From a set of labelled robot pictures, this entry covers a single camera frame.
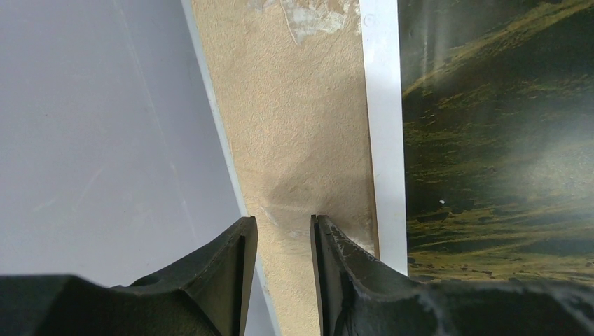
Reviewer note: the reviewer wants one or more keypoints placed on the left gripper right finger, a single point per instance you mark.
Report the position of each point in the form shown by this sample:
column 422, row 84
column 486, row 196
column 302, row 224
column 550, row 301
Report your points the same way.
column 357, row 294

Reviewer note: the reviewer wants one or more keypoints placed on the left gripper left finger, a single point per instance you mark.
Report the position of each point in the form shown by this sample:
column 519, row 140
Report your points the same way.
column 207, row 292

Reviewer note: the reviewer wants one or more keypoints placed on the glossy photo print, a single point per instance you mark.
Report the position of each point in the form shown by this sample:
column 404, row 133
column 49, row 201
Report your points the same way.
column 497, row 101

